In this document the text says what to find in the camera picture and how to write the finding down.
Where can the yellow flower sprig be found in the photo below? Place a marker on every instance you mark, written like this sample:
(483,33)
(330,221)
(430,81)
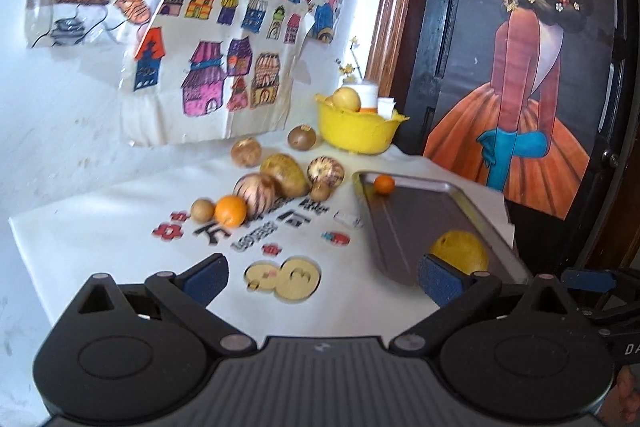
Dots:
(354,43)

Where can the yellow-green pear on table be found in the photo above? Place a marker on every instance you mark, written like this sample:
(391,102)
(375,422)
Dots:
(285,174)

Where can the small orange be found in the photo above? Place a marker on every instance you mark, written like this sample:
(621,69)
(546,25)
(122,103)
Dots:
(384,185)

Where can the wooden door frame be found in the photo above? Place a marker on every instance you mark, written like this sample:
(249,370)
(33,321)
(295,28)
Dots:
(395,7)

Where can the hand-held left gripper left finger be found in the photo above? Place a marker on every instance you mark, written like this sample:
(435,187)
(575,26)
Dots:
(207,276)

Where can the sunflower girl wall poster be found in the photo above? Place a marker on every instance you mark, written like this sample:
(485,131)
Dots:
(525,107)

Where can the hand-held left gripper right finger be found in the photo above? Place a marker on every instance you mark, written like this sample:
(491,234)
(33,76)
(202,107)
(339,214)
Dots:
(440,279)

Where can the black door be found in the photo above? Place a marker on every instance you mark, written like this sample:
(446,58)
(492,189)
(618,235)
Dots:
(440,32)

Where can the coloured houses drawing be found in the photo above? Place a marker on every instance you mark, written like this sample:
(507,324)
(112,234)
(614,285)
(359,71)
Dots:
(210,72)

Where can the small clear plastic piece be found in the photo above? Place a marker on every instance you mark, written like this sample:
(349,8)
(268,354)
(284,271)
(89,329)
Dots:
(349,220)

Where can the white printed tablecloth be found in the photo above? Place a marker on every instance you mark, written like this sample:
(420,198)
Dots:
(125,227)

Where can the dark brown round fruit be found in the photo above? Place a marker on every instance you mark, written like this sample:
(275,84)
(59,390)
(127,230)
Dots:
(302,138)

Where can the striped tan melon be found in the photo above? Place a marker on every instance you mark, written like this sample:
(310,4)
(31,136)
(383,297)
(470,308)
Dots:
(325,171)
(256,196)

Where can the person's right hand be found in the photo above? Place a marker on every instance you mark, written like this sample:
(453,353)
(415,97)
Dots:
(629,394)

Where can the pale yellow round fruit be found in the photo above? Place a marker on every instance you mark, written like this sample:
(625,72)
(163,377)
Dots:
(347,100)

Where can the tan speckled round fruit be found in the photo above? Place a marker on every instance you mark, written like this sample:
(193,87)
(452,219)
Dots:
(246,152)

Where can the yellow plastic bowl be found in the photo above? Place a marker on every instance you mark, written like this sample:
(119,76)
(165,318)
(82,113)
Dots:
(357,132)

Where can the metal tray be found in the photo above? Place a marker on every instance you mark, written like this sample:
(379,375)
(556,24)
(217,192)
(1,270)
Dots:
(415,222)

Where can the white paper card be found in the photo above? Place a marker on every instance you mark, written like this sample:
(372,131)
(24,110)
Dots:
(386,107)

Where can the small brown round fruit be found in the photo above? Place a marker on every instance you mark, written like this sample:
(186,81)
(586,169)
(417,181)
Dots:
(320,192)
(202,210)

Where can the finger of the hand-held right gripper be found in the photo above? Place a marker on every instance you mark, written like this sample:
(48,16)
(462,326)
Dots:
(587,279)
(617,319)

